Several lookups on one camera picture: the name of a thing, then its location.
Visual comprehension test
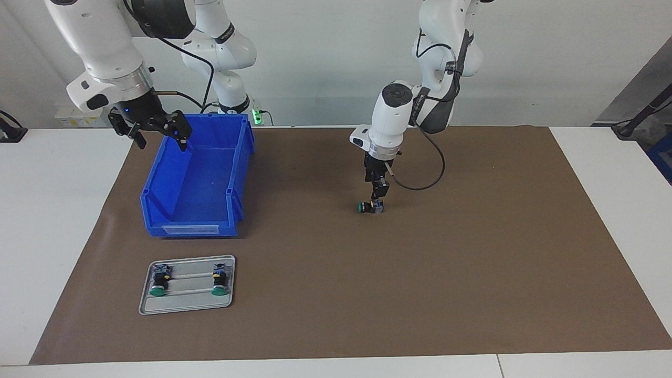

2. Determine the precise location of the blue crate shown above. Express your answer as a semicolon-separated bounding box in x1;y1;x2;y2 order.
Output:
647;131;672;185

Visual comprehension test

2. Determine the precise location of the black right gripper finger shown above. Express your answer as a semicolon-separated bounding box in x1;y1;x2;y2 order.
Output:
152;110;193;153
108;108;148;150

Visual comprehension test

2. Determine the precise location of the white cardboard box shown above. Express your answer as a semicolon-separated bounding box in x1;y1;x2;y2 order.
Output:
54;102;87;128

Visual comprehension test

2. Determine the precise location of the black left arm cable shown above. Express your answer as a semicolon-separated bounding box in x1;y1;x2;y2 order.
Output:
391;29;473;191

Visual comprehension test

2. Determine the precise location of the blue plastic storage bin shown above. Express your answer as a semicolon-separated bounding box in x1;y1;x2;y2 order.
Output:
140;113;256;238

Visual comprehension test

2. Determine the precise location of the black stand pole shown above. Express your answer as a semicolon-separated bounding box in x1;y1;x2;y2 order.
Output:
612;84;672;140

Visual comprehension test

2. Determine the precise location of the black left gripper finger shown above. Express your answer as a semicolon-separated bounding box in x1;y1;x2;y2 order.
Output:
370;177;391;202

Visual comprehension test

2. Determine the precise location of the black clamp mount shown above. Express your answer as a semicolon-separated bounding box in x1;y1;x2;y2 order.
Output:
0;109;28;143

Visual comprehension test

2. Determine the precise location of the grey metal tray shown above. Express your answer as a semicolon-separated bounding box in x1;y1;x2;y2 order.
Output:
138;255;236;316

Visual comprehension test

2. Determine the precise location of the brown table mat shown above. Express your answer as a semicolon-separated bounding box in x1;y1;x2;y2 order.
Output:
29;125;672;365

